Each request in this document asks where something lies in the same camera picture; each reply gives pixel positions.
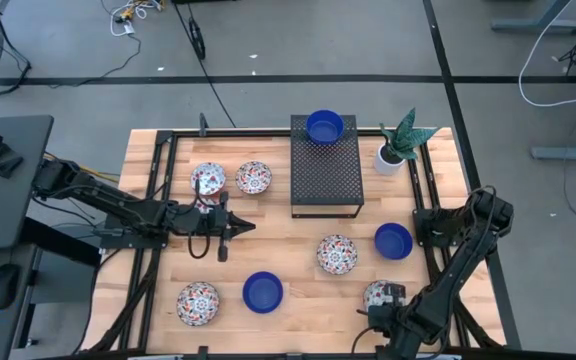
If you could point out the stack of black bowls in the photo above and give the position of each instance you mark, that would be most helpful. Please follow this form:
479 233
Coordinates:
325 129

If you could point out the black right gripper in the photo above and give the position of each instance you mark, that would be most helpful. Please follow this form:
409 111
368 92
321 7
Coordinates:
393 320

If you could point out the black computer mouse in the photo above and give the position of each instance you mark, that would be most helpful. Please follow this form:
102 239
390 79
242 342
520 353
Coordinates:
3 287

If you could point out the black aluminium table frame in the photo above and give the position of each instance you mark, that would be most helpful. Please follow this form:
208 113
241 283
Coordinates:
248 133

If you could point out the grey desk foot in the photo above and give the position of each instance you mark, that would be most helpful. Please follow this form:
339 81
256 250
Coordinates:
538 25
568 152

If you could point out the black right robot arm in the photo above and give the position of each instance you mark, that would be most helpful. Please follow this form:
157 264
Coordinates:
458 270

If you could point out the black perforated metal rack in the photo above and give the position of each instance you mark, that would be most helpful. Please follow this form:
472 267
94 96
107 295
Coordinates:
325 175

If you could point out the floral ceramic mini bowl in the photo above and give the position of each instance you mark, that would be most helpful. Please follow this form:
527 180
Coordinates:
208 178
373 292
198 303
253 177
337 255

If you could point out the green snake plant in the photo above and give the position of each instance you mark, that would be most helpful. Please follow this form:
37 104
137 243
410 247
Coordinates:
408 137

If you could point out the white round plant pot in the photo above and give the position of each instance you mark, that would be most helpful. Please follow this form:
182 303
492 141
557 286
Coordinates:
385 167

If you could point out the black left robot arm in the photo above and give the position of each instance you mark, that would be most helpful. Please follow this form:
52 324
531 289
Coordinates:
118 205

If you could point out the black desk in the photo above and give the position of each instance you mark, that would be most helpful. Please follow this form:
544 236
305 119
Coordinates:
8 210

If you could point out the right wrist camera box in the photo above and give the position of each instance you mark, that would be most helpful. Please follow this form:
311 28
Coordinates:
395 294

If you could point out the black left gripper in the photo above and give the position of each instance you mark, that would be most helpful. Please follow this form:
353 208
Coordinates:
208 220

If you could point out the black crumpled cloth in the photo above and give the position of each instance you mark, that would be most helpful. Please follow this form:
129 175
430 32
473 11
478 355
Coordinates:
4 162

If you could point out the blue plastic mini bowl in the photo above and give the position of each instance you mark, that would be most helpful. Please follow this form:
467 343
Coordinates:
393 242
262 293

